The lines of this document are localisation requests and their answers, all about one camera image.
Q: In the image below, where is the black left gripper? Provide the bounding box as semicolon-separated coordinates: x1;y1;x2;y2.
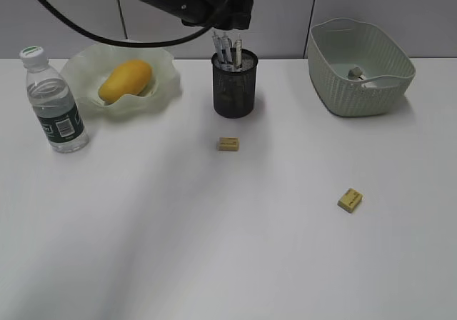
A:
181;0;253;31

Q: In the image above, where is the blue grip pen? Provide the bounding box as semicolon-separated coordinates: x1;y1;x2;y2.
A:
212;31;226;64

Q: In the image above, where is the grey grip white pen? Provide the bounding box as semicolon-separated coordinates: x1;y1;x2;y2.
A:
221;32;234;71

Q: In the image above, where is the beige grip white pen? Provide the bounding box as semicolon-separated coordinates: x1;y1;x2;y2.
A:
234;35;243;71

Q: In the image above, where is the yellow mango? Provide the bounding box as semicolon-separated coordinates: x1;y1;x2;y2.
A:
99;59;153;104

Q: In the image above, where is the white waste paper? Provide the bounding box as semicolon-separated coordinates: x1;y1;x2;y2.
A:
348;66;365;81

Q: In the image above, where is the clear plastic water bottle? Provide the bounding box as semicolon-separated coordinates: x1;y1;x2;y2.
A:
19;46;89;153

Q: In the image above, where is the black mesh pen holder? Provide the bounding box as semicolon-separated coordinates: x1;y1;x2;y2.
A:
211;49;258;119

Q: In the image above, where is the light green plastic basket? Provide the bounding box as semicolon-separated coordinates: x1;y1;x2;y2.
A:
308;18;416;117

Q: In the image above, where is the translucent green wavy plate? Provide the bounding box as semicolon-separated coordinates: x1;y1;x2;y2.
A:
61;44;182;121

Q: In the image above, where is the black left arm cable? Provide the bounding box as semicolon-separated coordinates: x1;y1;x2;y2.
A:
28;0;233;49

